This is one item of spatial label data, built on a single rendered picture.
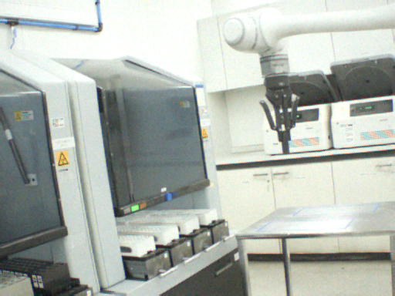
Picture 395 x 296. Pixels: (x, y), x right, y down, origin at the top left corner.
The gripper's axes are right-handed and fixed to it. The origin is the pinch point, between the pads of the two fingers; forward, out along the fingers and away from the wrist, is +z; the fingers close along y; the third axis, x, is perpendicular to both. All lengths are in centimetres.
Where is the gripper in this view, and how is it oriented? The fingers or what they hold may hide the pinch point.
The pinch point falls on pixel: (285, 142)
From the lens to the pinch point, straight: 149.4
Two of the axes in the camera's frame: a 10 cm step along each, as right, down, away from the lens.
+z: 1.3, 9.9, 0.6
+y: 9.9, -1.3, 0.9
